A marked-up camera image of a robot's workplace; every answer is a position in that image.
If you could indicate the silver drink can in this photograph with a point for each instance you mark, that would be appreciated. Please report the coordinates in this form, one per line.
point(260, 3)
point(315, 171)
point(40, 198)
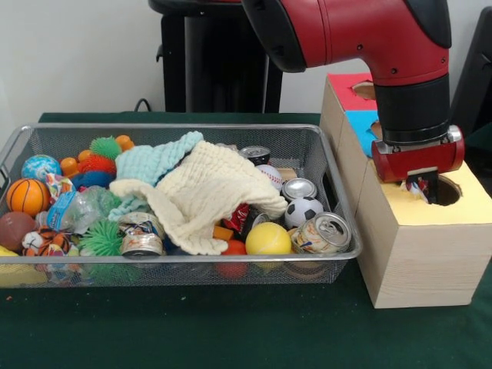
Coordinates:
point(299, 188)

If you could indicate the light blue knitted cloth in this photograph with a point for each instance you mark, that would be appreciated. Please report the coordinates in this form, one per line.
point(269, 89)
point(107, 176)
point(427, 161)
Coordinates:
point(146, 163)

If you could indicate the orange mini basketball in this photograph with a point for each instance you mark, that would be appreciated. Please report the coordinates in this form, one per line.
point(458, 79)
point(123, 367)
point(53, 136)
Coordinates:
point(27, 197)

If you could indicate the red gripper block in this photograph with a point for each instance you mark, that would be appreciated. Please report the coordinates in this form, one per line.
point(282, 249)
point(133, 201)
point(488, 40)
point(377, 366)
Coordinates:
point(419, 159)

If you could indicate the black and white soccer ball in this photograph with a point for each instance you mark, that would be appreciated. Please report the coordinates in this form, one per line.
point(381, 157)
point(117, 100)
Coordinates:
point(303, 212)

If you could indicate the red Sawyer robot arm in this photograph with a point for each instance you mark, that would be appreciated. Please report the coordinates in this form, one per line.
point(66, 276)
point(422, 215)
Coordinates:
point(346, 34)

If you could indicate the small red ball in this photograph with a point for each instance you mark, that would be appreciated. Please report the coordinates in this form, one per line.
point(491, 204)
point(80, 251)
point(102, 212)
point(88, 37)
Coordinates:
point(234, 248)

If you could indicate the shallow mesh bin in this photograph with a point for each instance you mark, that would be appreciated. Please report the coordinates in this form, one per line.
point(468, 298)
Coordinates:
point(173, 273)

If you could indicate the cream knitted cloth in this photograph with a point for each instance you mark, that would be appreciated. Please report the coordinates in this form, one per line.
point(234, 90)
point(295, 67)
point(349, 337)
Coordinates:
point(207, 184)

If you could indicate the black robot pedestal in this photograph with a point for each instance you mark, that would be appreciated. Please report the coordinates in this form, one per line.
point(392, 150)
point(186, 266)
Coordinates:
point(215, 69)

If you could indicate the wooden box with three holes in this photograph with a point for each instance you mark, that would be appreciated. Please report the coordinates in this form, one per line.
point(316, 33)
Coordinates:
point(423, 261)

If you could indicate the blue green globe ball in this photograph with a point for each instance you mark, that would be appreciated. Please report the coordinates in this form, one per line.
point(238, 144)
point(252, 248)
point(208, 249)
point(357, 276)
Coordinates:
point(40, 167)

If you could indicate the dark green tablecloth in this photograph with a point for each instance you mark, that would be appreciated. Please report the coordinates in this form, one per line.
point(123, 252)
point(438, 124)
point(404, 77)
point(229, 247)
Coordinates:
point(230, 326)
point(482, 150)

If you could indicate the printed drink can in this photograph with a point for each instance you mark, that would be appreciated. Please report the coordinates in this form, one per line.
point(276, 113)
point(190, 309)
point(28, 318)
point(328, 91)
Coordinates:
point(323, 232)

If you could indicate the colourful polka-dot cloth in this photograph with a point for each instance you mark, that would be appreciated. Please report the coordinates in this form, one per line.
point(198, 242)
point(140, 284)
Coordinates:
point(417, 188)

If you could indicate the yellow tennis ball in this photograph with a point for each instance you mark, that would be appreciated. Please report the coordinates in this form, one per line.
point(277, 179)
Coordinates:
point(268, 239)

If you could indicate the black upright panel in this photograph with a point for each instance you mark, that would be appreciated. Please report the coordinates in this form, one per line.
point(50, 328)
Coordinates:
point(476, 77)

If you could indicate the brown mini football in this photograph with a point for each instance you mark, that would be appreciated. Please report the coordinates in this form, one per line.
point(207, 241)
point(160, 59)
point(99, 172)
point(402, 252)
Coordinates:
point(15, 230)

